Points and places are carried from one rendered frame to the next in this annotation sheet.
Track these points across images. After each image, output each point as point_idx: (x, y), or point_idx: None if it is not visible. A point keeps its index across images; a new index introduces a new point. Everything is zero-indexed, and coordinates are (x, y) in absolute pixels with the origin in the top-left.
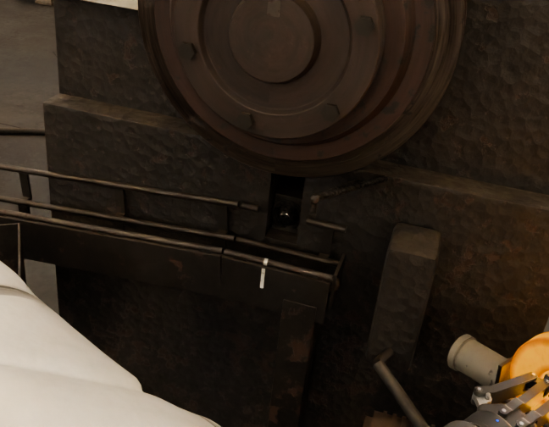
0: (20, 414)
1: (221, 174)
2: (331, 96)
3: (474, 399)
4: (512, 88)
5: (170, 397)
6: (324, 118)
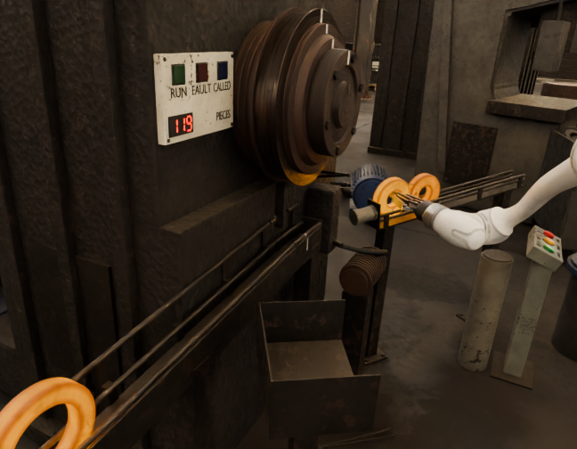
0: None
1: (260, 211)
2: (353, 123)
3: (405, 208)
4: None
5: (241, 388)
6: (353, 134)
